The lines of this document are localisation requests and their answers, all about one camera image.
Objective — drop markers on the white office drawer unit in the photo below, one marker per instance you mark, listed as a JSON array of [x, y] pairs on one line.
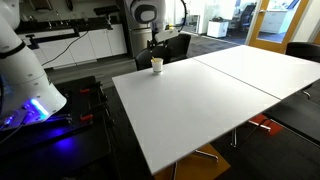
[[273, 21]]

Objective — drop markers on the white paper cup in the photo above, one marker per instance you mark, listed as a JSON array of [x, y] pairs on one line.
[[157, 67]]

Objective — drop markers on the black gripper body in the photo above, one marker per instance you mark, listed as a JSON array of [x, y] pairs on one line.
[[152, 44]]

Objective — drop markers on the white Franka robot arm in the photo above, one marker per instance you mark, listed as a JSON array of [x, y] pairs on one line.
[[23, 73]]

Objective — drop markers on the white low cabinet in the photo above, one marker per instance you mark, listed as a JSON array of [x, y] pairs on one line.
[[217, 29]]

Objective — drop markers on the black robot stand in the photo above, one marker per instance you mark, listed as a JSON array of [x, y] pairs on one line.
[[66, 153]]

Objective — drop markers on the black kitchen countertop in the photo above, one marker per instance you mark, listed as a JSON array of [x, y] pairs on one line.
[[66, 24]]

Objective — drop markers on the dark office swivel chair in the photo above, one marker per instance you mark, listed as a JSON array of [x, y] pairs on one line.
[[247, 16]]

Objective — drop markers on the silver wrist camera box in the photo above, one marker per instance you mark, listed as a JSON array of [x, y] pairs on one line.
[[166, 35]]

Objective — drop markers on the stainless steel refrigerator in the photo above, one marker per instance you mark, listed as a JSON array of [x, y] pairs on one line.
[[140, 38]]

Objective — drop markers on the black metal bracket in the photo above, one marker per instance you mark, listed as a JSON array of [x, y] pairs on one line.
[[53, 38]]

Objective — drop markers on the orange wooden glass door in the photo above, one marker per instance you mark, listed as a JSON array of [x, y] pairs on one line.
[[255, 36]]

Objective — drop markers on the white kitchen cabinets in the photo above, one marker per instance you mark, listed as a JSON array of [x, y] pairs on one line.
[[100, 43]]

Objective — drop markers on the metal table leg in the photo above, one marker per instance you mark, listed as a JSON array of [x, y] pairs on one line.
[[258, 125], [234, 138], [206, 155]]

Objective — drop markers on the black chair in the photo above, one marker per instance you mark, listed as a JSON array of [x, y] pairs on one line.
[[180, 48], [145, 60], [303, 51]]

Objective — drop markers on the dark table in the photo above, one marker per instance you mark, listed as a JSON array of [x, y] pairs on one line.
[[296, 113]]

